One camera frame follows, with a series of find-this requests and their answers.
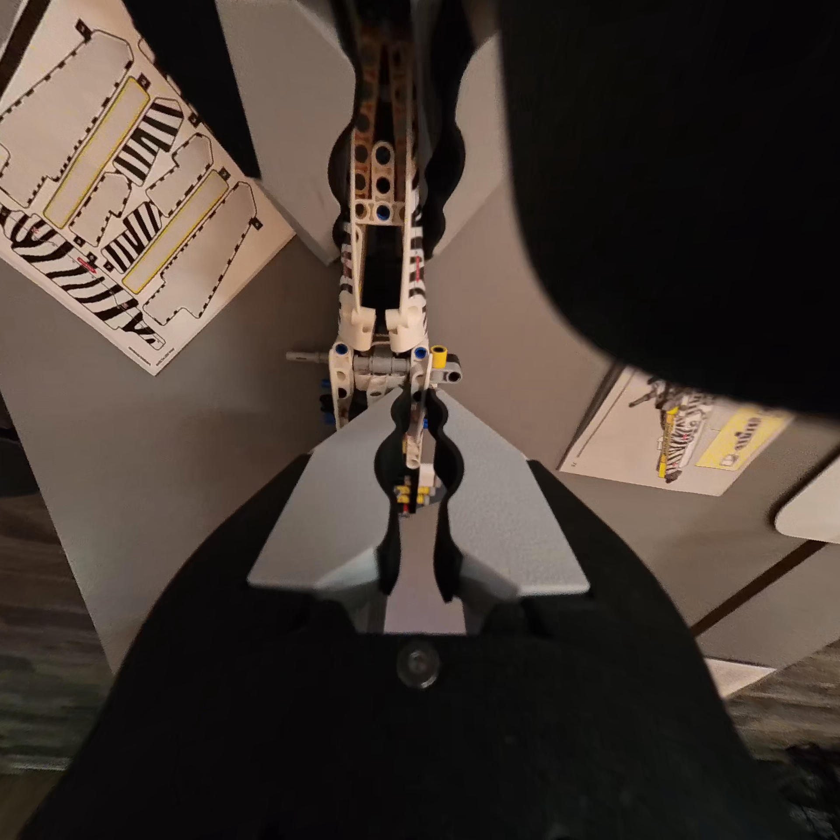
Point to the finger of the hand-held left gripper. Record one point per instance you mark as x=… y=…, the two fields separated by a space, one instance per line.
x=485 y=144
x=289 y=98

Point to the zebra sticker sheet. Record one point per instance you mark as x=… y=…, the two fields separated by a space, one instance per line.
x=98 y=164

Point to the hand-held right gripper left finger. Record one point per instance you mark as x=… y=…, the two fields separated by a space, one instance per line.
x=328 y=512

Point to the lego instruction booklet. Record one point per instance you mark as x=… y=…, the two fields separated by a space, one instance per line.
x=630 y=446

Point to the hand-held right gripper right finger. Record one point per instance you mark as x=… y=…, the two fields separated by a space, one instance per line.
x=505 y=518

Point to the zebra striped lego plane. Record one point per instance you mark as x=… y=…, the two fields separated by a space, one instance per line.
x=380 y=197

